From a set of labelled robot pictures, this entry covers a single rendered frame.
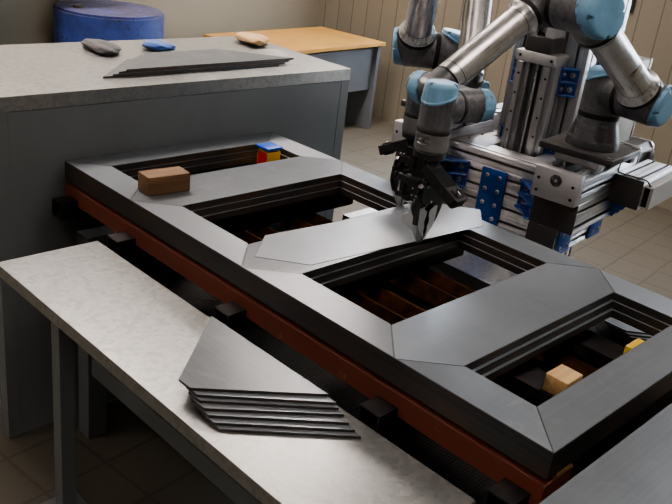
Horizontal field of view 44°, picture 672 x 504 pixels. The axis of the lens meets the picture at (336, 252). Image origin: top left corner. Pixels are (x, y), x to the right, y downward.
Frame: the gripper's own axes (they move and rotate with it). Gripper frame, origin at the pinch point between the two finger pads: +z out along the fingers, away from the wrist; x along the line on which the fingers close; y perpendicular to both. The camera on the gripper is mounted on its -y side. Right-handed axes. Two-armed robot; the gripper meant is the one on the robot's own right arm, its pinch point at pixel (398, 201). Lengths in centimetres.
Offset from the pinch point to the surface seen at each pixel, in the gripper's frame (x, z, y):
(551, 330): -23, 2, 64
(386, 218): -11.4, 0.7, 6.0
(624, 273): 222, 88, -24
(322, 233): -33.5, 0.6, 5.1
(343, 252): -36.9, 0.6, 15.8
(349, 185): 2.3, 2.8, -20.8
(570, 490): -66, 2, 94
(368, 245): -28.6, 0.6, 15.9
